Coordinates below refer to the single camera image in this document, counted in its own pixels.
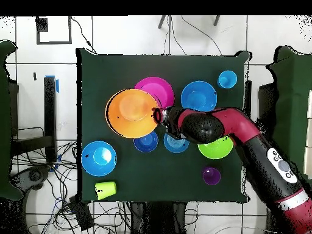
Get small dark blue bowl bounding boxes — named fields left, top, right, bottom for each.
left=133, top=130, right=159, bottom=154

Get tangled floor cables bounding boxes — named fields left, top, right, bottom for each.
left=12, top=141, right=132, bottom=234

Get yellow-green cup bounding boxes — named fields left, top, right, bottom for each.
left=94, top=180, right=117, bottom=200

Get black stand post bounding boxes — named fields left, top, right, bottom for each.
left=10, top=75, right=60, bottom=164
left=243, top=80, right=253, bottom=116

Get small light blue bowl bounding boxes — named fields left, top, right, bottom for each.
left=163, top=132, right=190, bottom=154

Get purple cup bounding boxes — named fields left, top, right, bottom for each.
left=202, top=166, right=222, bottom=186

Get black square floor frame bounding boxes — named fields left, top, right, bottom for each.
left=35, top=15, right=73, bottom=45

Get grey chair base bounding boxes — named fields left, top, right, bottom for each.
left=10, top=165, right=52, bottom=193

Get pink bowl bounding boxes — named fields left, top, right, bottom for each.
left=134, top=76, right=176, bottom=110

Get green cloth covered table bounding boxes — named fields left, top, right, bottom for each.
left=264, top=45, right=312, bottom=181
left=0, top=40, right=24, bottom=202

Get lime green bowl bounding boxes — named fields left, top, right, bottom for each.
left=197, top=135, right=234, bottom=160

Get orange bowl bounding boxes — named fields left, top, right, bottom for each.
left=105, top=88, right=160, bottom=140

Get black floor cable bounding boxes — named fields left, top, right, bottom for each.
left=180, top=15, right=223, bottom=56
left=69, top=16, right=98, bottom=55

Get light blue cup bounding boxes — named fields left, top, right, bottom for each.
left=216, top=69, right=238, bottom=90

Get dark green tablecloth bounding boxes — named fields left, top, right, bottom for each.
left=76, top=47, right=253, bottom=204

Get black power strip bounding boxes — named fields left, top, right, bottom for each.
left=68, top=194, right=95, bottom=231

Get large blue bowl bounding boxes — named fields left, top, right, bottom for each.
left=80, top=140, right=118, bottom=177
left=180, top=80, right=218, bottom=113

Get camera tripod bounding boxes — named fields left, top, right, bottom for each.
left=157, top=15, right=221, bottom=29

